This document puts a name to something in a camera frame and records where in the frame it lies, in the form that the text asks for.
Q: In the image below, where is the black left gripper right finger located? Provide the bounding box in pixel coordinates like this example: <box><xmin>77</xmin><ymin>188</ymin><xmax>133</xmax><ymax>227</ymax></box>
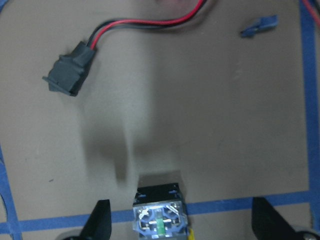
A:
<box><xmin>251</xmin><ymin>197</ymin><xmax>303</xmax><ymax>240</ymax></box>

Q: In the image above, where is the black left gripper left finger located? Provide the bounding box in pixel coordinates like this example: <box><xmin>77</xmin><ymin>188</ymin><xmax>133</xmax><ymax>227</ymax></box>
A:
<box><xmin>80</xmin><ymin>199</ymin><xmax>112</xmax><ymax>240</ymax></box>

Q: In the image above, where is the green push button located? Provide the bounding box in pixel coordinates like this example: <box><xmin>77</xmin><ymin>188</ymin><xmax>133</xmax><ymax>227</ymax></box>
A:
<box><xmin>132</xmin><ymin>182</ymin><xmax>195</xmax><ymax>240</ymax></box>

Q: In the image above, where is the blue tape scrap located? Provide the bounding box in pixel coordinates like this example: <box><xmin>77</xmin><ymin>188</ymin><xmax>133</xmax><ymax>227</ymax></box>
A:
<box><xmin>240</xmin><ymin>15</ymin><xmax>279</xmax><ymax>38</ymax></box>

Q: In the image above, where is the black rocker switch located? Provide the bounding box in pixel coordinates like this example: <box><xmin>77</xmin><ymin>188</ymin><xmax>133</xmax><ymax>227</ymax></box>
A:
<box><xmin>42</xmin><ymin>41</ymin><xmax>96</xmax><ymax>97</ymax></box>

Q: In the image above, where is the red black switch cable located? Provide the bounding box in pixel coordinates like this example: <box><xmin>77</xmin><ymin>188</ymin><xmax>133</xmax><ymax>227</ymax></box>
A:
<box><xmin>87</xmin><ymin>0</ymin><xmax>205</xmax><ymax>51</ymax></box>

